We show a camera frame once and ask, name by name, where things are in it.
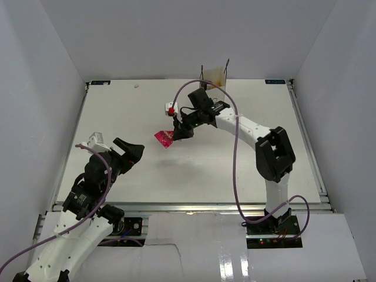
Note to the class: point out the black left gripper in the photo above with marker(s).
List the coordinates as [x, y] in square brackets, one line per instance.
[133, 154]

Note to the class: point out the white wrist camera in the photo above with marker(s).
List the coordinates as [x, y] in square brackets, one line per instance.
[171, 109]
[96, 143]

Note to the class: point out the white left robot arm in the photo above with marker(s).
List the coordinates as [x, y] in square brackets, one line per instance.
[86, 219]

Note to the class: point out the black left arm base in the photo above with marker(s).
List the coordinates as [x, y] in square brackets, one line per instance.
[123, 228]

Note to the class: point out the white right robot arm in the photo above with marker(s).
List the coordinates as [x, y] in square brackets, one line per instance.
[274, 153]

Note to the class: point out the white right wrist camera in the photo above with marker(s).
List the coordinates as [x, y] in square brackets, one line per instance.
[171, 109]

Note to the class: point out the black corner label left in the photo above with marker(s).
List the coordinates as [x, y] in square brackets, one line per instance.
[100, 82]

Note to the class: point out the white paper coffee bag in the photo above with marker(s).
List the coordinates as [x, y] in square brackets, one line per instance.
[215, 78]

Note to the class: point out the aluminium table edge rail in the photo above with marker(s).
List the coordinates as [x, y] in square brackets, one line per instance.
[194, 176]

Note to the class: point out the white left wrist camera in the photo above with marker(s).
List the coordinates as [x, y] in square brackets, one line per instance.
[96, 143]

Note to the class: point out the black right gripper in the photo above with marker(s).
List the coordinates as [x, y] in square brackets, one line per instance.
[180, 132]

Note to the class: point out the red snack packet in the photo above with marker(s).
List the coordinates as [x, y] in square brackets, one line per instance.
[165, 138]

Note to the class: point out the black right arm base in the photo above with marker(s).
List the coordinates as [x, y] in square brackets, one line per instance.
[265, 236]

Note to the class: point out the black corner label right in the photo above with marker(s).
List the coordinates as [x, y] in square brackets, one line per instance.
[275, 82]

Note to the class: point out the black corner label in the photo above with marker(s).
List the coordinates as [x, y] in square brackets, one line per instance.
[275, 82]
[100, 82]

